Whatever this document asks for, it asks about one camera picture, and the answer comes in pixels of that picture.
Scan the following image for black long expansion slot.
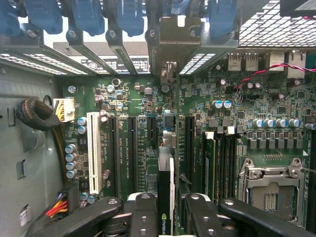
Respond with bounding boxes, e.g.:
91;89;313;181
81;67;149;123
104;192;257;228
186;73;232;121
184;115;196;190
108;116;121;198
127;116;139;195

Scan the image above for metal CPU socket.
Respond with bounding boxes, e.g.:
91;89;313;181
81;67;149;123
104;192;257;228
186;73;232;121
237;157;309;227

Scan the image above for red yellow power wires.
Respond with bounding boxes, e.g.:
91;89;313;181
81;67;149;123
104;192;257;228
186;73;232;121
45;184;80;220

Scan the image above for white expansion slot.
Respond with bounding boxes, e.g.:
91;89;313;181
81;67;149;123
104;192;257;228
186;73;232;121
86;111;103;195

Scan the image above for black short expansion slot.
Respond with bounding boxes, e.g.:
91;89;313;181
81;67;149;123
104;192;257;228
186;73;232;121
147;116;158;141

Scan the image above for green Dell motherboard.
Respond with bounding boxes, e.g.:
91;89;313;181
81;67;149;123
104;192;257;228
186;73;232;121
58;53;316;233

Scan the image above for black open PC case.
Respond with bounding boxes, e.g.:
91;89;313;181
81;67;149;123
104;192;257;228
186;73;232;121
0;0;316;237

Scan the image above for red black twisted wire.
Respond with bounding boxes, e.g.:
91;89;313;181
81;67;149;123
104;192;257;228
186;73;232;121
233;63;316;104

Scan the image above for black sleeved cable bundle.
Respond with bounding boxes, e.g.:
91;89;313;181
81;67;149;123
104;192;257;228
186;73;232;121
15;98;67;185

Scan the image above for white power connector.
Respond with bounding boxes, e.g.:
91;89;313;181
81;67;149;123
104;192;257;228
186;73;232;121
52;97;76;123

